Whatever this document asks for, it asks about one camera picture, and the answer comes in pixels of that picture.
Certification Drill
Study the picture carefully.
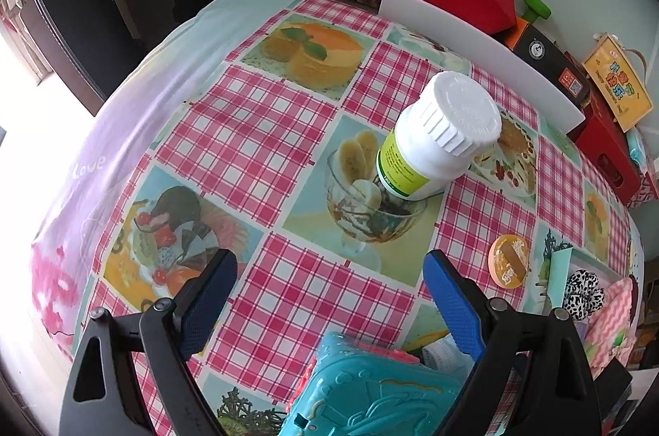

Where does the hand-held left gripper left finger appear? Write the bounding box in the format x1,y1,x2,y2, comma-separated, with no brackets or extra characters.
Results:
59,248,238,436

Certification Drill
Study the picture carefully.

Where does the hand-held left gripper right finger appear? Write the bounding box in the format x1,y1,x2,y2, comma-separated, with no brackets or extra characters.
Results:
423,249,603,436

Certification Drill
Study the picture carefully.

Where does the white tray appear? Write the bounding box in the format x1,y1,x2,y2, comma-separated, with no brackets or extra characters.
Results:
546,246,647,375

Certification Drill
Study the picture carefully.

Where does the leopard print scrunchie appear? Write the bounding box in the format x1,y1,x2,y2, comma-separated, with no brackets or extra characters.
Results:
563,270,605,319

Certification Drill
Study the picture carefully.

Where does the teal plastic case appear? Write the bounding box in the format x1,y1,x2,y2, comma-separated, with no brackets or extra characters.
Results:
278,332,467,436

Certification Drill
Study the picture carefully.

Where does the pink white knitted towel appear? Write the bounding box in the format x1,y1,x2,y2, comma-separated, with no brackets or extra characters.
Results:
587,276,639,372

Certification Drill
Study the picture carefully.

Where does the blue face mask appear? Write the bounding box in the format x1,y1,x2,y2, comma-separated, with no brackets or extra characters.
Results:
419,338,479,377

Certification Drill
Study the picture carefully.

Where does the orange round container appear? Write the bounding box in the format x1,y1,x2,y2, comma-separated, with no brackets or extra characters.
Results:
488,234,531,286

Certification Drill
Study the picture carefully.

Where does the white plastic bottle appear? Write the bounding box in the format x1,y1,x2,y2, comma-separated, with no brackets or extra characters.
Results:
376,71,502,201

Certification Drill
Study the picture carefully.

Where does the pink checked tablecloth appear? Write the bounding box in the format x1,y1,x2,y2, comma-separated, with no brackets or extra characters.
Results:
31,0,647,436

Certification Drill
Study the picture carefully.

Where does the red box with slot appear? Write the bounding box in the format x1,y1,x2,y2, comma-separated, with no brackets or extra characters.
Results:
574,98,644,205

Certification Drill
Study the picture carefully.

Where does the red patterned box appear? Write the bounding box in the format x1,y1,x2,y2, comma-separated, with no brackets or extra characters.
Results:
625,168,659,210

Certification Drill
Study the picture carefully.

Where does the wet wipes pack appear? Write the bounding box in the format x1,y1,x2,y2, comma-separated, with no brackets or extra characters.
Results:
625,127,659,179

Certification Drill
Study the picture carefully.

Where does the white board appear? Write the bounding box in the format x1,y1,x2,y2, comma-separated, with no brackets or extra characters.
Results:
378,0,588,138

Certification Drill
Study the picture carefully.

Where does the black box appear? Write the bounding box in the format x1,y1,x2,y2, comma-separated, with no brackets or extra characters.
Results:
507,21,593,107

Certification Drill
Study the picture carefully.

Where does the green dumbbell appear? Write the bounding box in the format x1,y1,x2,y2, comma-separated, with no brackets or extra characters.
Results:
517,0,552,25

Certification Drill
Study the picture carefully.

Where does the black leather furniture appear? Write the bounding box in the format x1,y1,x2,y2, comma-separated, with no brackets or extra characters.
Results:
0,0,279,117

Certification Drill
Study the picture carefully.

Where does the yellow box with handle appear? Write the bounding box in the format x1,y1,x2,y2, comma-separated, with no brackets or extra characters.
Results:
582,31,654,133

